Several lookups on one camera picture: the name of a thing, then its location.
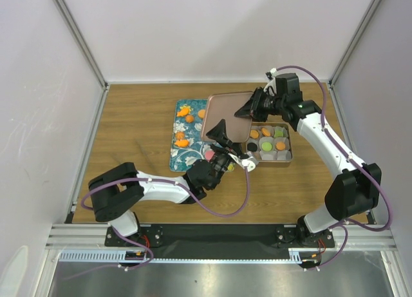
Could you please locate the orange round cookie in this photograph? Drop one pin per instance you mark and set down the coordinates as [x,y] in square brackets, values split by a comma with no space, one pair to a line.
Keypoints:
[280,146]
[201,114]

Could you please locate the orange fish cookie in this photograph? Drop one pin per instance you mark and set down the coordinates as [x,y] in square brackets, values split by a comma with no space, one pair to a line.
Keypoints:
[184,112]
[183,143]

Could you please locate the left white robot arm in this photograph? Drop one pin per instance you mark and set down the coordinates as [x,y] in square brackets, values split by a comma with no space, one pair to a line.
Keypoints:
[116,191]

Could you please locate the metal tongs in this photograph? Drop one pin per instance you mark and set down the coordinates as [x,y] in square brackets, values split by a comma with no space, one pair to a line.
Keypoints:
[134,152]

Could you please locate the brown cookie tin box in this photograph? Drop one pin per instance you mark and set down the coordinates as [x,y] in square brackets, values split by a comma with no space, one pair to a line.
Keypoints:
[273,163]

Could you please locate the orange flower cookie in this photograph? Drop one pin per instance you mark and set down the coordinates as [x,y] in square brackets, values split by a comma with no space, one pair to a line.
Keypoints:
[180,135]

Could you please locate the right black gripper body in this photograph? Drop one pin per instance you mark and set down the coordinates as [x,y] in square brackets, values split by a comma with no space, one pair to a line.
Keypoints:
[270,105]

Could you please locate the pink sandwich cookie upper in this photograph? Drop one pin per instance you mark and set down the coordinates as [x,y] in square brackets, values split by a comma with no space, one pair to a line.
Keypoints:
[208,155]

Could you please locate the teal floral serving tray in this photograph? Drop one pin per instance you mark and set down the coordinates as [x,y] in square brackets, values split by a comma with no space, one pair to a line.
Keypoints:
[181,159]

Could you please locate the green sandwich cookie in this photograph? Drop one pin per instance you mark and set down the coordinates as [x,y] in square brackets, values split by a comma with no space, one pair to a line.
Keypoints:
[266,146]
[278,134]

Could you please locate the orange sandwich cookie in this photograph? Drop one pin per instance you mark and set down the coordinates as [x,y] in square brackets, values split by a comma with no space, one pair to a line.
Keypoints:
[254,134]
[266,132]

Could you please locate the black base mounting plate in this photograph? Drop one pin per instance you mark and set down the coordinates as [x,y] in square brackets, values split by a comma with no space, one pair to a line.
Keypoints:
[228,241]

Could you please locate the black sandwich cookie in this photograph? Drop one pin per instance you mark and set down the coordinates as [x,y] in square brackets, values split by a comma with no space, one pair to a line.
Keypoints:
[252,146]

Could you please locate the orange fish cookie lower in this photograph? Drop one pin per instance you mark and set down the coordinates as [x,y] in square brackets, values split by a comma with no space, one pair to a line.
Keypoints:
[183,143]

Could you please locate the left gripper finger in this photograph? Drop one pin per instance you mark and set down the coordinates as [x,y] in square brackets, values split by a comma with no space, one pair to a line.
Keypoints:
[234,147]
[218,133]

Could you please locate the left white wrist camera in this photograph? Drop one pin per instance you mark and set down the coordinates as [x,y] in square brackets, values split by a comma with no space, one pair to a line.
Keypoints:
[246,160]

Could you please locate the orange fish cookie top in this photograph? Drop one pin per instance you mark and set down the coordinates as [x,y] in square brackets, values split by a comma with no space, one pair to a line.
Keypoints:
[184,112]

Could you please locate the orange swirl cookie top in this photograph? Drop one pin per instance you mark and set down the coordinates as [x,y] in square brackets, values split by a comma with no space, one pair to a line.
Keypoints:
[189,118]

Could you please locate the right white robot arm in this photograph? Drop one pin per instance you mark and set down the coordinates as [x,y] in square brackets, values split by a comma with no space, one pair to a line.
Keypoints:
[354,187]

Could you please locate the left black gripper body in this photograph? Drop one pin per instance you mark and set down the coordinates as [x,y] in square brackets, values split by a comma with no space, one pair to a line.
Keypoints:
[220,161]

